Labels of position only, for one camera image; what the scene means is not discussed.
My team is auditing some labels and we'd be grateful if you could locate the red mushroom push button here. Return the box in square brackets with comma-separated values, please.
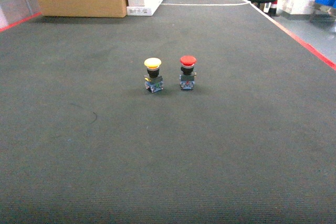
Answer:
[180, 55, 197, 90]

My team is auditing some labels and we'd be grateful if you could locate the yellow mushroom push button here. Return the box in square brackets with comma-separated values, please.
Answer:
[144, 58, 163, 93]

